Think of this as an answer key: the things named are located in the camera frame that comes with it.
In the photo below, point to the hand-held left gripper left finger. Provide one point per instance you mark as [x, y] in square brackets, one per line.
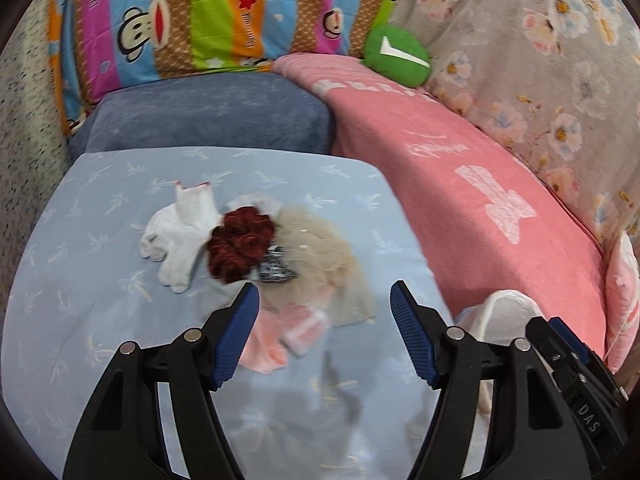
[235, 340]

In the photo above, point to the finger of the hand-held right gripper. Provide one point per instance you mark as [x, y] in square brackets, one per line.
[570, 342]

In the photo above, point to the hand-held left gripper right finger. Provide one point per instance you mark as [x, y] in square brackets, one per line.
[411, 332]

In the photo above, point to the pale pink ribbed sock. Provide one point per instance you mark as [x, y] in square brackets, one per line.
[305, 332]

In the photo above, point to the white bin with plastic liner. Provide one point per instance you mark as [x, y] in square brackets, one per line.
[500, 310]

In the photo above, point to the dark red scrunchie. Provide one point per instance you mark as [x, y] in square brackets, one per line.
[240, 242]

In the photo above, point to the white sock pair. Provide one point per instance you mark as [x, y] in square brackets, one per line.
[175, 240]

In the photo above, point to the pink pillow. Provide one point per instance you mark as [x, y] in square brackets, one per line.
[625, 300]

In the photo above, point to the pink blanket with white print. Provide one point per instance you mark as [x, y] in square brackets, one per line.
[425, 170]

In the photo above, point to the blue-grey pillow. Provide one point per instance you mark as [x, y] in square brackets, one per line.
[200, 115]

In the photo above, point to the green round cushion white tick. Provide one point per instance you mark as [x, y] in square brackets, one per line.
[395, 55]

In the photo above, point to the speckled white sheet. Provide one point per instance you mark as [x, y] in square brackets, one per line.
[30, 135]

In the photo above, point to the grey floral blanket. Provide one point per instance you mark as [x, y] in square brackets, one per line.
[500, 35]

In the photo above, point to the striped monkey print pillow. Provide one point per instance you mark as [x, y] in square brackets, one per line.
[200, 10]

